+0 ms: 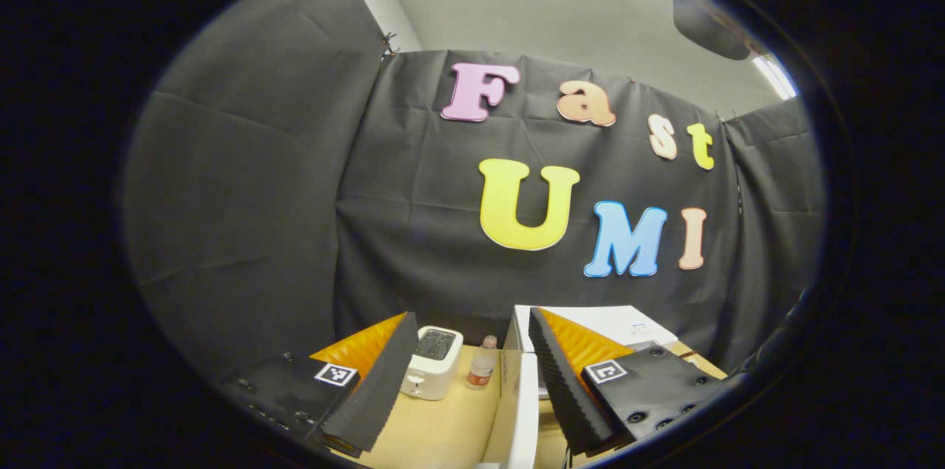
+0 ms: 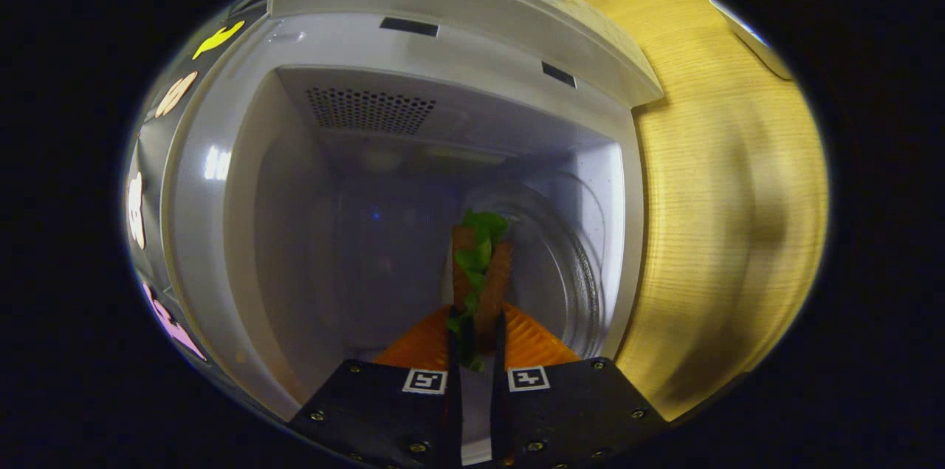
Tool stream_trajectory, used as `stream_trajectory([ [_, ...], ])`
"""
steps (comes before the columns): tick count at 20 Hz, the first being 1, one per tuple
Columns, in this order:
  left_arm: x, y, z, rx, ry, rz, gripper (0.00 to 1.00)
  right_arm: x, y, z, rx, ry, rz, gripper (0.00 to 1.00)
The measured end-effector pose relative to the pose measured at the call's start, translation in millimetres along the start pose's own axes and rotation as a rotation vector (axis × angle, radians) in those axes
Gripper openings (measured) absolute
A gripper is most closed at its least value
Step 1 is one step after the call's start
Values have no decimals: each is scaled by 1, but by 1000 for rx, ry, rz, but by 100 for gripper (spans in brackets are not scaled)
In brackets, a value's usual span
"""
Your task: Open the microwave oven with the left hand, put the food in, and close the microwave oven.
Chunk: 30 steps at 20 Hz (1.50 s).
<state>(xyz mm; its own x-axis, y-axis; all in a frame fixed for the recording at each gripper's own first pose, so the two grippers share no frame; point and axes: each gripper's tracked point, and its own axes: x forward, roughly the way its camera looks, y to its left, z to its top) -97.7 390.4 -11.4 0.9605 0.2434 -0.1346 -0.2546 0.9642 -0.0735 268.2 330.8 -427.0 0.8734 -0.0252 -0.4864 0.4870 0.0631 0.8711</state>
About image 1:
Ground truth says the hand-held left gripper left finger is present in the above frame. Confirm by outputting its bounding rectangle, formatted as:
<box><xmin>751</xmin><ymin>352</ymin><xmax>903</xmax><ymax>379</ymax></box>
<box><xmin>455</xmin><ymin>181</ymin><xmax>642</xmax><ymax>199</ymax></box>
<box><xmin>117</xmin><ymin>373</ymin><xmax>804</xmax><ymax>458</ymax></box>
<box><xmin>221</xmin><ymin>312</ymin><xmax>420</xmax><ymax>459</ymax></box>

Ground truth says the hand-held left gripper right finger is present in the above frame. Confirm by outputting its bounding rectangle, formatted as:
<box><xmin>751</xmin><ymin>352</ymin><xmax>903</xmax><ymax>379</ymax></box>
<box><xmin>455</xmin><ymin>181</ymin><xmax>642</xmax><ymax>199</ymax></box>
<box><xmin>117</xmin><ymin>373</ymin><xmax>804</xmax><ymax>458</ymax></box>
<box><xmin>528</xmin><ymin>307</ymin><xmax>732</xmax><ymax>456</ymax></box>

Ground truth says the white microwave oven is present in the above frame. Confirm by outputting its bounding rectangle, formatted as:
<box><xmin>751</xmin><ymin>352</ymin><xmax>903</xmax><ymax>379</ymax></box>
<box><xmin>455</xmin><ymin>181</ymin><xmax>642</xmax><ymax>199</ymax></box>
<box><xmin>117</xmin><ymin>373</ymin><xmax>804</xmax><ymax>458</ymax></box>
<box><xmin>476</xmin><ymin>304</ymin><xmax>680</xmax><ymax>469</ymax></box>

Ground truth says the white toaster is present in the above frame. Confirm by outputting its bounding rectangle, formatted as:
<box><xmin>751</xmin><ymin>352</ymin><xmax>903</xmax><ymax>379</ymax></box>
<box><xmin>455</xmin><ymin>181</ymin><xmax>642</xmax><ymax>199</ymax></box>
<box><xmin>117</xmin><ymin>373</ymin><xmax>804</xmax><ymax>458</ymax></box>
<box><xmin>401</xmin><ymin>326</ymin><xmax>464</xmax><ymax>401</ymax></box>

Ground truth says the clear water bottle red label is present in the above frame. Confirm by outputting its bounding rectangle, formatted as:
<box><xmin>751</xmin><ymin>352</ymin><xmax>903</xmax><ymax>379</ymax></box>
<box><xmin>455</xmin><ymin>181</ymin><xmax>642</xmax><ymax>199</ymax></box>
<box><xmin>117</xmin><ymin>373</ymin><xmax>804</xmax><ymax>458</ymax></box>
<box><xmin>467</xmin><ymin>335</ymin><xmax>499</xmax><ymax>389</ymax></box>

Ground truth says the black backdrop cloth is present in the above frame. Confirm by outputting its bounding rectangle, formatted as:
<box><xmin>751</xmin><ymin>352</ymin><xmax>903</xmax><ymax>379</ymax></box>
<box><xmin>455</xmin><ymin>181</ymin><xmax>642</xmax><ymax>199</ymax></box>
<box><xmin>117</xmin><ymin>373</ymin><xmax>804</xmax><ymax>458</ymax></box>
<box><xmin>122</xmin><ymin>0</ymin><xmax>828</xmax><ymax>381</ymax></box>

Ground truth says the small ceiling light panel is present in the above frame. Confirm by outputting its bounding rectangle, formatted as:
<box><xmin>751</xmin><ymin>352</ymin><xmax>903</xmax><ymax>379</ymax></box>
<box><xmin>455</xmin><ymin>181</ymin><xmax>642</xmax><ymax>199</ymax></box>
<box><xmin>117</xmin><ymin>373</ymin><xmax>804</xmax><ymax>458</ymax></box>
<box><xmin>753</xmin><ymin>54</ymin><xmax>800</xmax><ymax>100</ymax></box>

